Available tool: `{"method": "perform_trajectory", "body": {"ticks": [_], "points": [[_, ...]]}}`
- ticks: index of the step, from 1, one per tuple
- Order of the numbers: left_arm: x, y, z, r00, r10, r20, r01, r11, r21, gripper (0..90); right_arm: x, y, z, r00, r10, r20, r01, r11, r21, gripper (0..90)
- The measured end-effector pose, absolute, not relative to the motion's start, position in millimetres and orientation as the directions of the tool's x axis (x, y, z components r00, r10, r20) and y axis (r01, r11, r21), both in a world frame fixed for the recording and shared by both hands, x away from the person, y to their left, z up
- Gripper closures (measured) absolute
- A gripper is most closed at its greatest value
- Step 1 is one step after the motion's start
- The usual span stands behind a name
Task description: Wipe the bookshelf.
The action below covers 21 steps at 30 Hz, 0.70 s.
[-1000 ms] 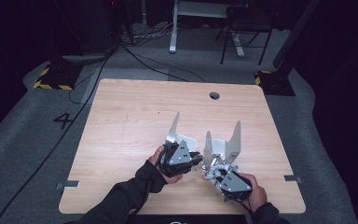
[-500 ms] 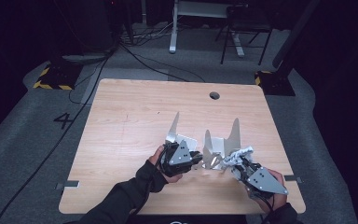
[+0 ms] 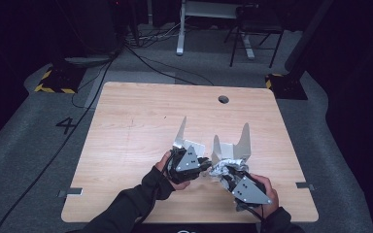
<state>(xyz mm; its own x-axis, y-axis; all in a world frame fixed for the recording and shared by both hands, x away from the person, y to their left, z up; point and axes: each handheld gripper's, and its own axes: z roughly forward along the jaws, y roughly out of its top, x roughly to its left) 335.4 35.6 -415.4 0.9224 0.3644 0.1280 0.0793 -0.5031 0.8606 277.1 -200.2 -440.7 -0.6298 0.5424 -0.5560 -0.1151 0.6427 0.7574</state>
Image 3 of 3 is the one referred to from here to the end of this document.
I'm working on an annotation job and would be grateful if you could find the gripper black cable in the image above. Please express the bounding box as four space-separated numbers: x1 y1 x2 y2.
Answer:
237 200 266 227
135 150 178 233

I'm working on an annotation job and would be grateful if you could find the extendable metal bookend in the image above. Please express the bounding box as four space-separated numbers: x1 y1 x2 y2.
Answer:
173 116 253 167

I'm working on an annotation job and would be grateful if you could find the white desk frame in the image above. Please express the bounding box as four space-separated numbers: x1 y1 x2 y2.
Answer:
175 0 256 61

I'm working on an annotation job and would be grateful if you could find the black yellow-striped stand base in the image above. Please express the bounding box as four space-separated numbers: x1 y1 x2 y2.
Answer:
264 72 309 101
33 64 87 95

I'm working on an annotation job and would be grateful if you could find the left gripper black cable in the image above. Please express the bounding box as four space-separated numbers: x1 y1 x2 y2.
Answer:
135 150 178 233

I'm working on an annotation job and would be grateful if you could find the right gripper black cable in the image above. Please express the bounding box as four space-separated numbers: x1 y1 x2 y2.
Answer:
237 200 266 227

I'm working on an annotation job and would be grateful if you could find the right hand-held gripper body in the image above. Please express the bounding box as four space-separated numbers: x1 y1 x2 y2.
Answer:
221 171 273 214

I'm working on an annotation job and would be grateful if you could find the grey table bracket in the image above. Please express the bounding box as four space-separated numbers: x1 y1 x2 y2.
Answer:
57 187 84 199
295 182 316 191

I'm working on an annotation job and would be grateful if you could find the dark equipment cabinet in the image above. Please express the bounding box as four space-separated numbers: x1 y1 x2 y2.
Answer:
57 0 121 60

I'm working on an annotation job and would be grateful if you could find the long black floor cable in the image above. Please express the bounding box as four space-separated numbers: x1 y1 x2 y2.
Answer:
0 54 119 233

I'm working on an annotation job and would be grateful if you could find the dark slanted stand pole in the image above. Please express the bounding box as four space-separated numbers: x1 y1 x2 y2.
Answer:
283 0 335 74

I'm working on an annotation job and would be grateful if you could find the white black-striped cloth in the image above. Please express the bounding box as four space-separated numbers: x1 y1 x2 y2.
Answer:
208 157 251 183

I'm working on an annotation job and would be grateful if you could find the person's left hand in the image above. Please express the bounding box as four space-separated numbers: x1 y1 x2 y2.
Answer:
154 150 192 191

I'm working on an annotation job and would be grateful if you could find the black chair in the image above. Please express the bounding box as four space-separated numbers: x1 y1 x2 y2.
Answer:
223 3 286 69

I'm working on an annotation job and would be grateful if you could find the person's right hand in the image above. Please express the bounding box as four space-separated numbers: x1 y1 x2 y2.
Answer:
239 173 280 219

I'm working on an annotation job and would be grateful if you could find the bundle of floor cables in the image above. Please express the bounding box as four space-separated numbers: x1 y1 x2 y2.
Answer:
124 21 183 47

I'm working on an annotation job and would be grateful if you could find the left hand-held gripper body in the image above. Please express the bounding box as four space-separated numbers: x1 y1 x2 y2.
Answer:
166 145 205 185

